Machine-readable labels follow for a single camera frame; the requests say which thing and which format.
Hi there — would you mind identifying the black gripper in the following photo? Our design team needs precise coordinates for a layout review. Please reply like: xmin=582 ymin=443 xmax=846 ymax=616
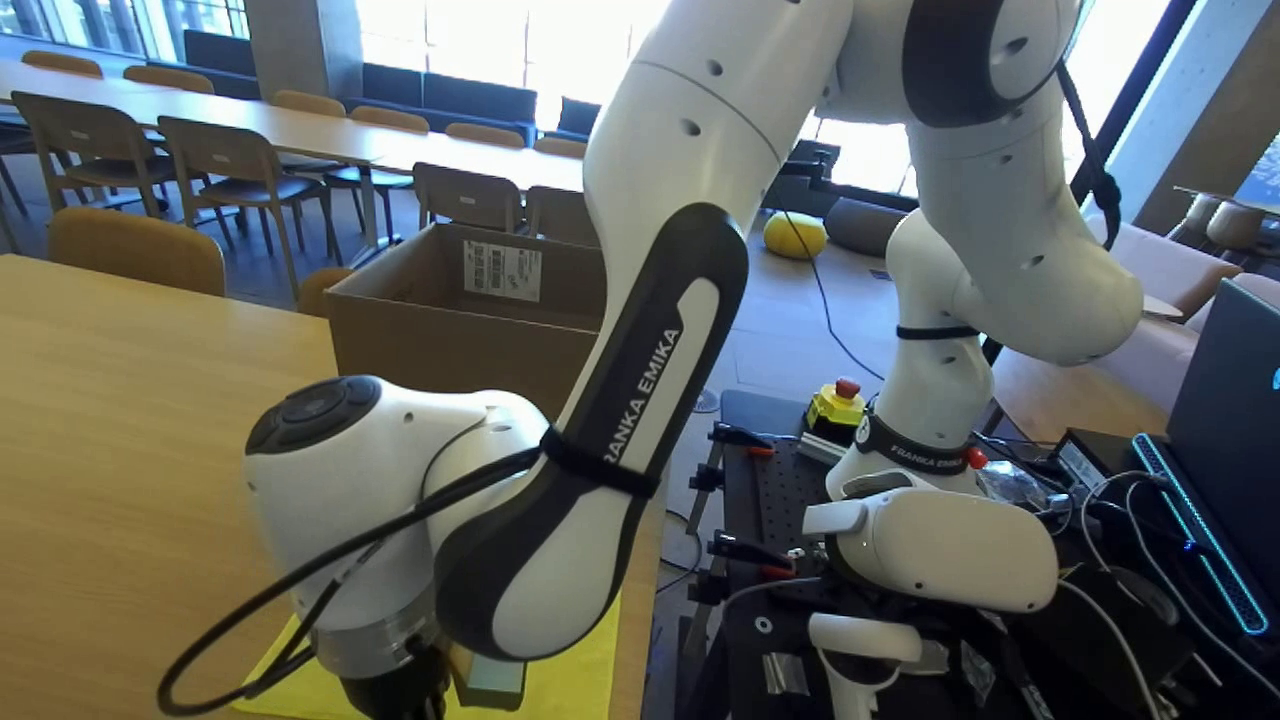
xmin=336 ymin=636 xmax=456 ymax=720

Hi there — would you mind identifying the yellow towel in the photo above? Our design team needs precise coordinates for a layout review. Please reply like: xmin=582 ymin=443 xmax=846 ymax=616
xmin=227 ymin=595 xmax=627 ymax=720

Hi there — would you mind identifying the brown cardboard box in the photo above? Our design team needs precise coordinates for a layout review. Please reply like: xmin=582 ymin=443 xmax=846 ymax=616
xmin=315 ymin=216 xmax=611 ymax=415

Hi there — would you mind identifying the small orange chair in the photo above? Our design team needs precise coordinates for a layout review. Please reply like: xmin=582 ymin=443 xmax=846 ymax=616
xmin=292 ymin=264 xmax=361 ymax=319

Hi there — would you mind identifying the black robot mounting cart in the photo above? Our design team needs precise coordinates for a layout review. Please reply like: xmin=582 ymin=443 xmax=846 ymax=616
xmin=671 ymin=385 xmax=1211 ymax=720

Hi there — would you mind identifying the white VR controller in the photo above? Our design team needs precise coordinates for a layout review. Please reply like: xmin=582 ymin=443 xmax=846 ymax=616
xmin=805 ymin=609 xmax=929 ymax=720

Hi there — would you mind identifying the wooden dining chair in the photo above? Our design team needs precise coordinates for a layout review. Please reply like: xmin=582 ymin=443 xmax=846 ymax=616
xmin=526 ymin=186 xmax=608 ymax=253
xmin=408 ymin=162 xmax=530 ymax=234
xmin=8 ymin=89 xmax=176 ymax=222
xmin=156 ymin=111 xmax=350 ymax=294

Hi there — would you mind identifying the yellow emergency stop button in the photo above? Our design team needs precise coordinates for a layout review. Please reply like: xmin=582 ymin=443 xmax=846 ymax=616
xmin=801 ymin=377 xmax=871 ymax=453

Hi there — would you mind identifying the white VR headset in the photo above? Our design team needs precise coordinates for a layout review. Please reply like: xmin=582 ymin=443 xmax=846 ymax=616
xmin=798 ymin=484 xmax=1066 ymax=619

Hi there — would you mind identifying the long wooden dining table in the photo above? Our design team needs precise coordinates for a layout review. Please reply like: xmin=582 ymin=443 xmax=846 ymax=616
xmin=0 ymin=51 xmax=594 ymax=191

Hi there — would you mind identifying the dark blue sofa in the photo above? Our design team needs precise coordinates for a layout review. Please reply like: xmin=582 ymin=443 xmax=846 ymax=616
xmin=356 ymin=61 xmax=545 ymax=137
xmin=555 ymin=92 xmax=603 ymax=137
xmin=764 ymin=137 xmax=847 ymax=216

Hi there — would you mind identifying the yellow round floor object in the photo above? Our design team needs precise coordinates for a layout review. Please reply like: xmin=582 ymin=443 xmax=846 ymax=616
xmin=760 ymin=210 xmax=831 ymax=264

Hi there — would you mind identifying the dark round pouf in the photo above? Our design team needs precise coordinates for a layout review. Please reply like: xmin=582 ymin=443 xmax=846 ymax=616
xmin=824 ymin=198 xmax=911 ymax=259

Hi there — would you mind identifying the tan upholstered bench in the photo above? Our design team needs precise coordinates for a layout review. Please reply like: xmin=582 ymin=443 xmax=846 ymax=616
xmin=993 ymin=216 xmax=1248 ymax=453

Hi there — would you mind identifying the black computer tower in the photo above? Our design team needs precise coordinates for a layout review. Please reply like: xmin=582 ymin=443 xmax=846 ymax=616
xmin=1130 ymin=271 xmax=1280 ymax=677

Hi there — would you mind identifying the brown round armchair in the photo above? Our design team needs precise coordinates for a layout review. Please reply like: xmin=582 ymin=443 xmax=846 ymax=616
xmin=1173 ymin=186 xmax=1280 ymax=259

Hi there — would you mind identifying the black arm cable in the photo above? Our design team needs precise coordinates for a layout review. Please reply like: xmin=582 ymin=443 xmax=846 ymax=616
xmin=156 ymin=63 xmax=1126 ymax=720

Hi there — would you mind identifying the red-handled black clamp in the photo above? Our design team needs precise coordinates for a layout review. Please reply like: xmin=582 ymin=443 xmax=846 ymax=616
xmin=702 ymin=529 xmax=812 ymax=576
xmin=706 ymin=421 xmax=782 ymax=465

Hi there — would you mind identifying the black floor cable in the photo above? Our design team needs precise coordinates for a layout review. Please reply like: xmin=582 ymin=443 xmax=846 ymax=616
xmin=798 ymin=213 xmax=893 ymax=385

